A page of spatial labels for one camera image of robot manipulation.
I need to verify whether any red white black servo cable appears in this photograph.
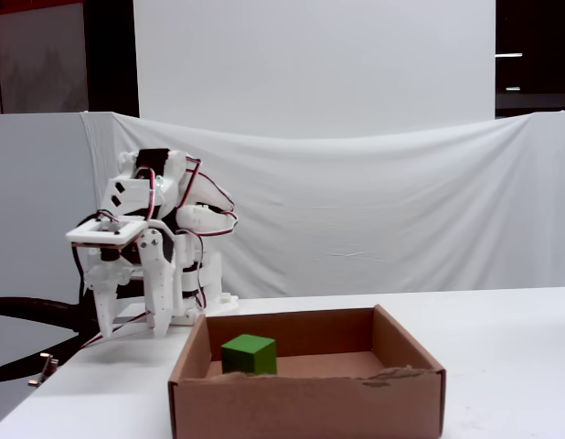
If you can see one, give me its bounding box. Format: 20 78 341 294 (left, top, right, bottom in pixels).
133 166 164 224

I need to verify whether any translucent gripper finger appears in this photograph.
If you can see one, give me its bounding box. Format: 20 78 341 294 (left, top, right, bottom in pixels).
82 260 136 340

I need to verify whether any brown door panel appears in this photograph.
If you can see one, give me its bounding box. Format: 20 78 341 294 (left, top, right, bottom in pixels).
0 1 90 115

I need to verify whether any green cube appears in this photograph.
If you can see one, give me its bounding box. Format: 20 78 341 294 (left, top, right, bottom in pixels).
220 333 279 378

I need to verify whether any red black base cable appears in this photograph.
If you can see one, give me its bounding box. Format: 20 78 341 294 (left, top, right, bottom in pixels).
78 309 152 352

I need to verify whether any metal table clamp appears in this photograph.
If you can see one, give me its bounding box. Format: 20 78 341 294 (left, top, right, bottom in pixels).
27 352 60 388

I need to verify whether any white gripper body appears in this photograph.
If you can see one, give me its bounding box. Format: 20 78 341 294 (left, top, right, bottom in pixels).
98 175 181 230

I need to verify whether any white backdrop board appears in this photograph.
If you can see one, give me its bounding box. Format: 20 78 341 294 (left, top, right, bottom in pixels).
133 0 497 140

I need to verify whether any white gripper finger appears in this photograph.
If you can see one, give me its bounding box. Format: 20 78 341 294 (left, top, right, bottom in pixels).
137 227 177 340

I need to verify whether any brown cardboard box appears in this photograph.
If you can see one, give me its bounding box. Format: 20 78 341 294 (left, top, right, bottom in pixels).
167 304 447 439

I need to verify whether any white draped cloth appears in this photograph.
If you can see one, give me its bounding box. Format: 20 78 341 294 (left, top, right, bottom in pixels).
80 111 565 301

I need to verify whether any black curved hose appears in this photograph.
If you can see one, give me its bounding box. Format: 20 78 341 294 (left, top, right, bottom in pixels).
0 296 103 383

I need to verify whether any grey partition panel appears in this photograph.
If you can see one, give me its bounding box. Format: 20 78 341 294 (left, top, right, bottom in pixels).
0 112 101 321

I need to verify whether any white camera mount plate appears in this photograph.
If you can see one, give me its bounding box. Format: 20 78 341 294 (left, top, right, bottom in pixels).
64 218 149 264

